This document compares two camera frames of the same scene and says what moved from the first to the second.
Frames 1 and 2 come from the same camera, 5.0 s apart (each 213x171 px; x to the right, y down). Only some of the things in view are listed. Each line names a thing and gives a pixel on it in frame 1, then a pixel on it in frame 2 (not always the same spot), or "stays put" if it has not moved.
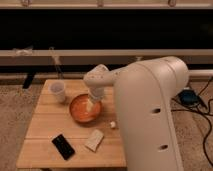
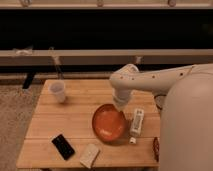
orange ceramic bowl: (85, 109) → (109, 123)
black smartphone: (63, 146) stays put
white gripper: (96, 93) → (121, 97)
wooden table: (54, 140) stays put
